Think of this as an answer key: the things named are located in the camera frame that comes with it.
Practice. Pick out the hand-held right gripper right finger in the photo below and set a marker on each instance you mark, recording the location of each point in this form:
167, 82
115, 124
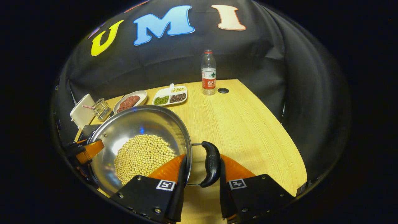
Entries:
224, 199

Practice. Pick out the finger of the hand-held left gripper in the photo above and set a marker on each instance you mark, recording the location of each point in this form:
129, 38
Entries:
88, 151

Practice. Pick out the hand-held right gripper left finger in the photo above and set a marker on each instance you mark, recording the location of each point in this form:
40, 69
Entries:
180, 199

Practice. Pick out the stainless steel pot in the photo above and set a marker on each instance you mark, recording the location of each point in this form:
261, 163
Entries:
140, 121

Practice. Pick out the white toaster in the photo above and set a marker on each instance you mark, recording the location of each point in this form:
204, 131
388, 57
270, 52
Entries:
81, 113

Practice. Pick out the clear glass container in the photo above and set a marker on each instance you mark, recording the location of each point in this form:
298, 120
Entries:
102, 110

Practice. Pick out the pink spoon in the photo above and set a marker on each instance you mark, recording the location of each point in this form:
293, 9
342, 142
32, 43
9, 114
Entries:
88, 106

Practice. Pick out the pile of soybeans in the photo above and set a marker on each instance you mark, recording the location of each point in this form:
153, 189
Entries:
140, 155

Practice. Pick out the sliced red meat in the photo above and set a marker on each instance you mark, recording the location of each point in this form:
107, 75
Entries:
129, 102

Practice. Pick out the white oval plate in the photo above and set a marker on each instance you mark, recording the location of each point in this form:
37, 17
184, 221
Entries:
141, 94

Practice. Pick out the pile of green mung beans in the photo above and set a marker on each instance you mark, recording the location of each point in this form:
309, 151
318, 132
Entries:
161, 100

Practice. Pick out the white divided plate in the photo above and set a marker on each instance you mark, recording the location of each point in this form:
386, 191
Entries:
164, 92

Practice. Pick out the pile of dark red beans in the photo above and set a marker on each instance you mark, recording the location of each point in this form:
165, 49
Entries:
178, 97

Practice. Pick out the pile of pale yellow beans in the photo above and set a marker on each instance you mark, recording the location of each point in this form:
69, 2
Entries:
178, 90

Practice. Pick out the clear plastic water bottle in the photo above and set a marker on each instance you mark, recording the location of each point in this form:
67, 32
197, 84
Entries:
208, 74

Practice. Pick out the black backdrop cloth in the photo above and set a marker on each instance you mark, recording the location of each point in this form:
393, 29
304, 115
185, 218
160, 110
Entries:
279, 62

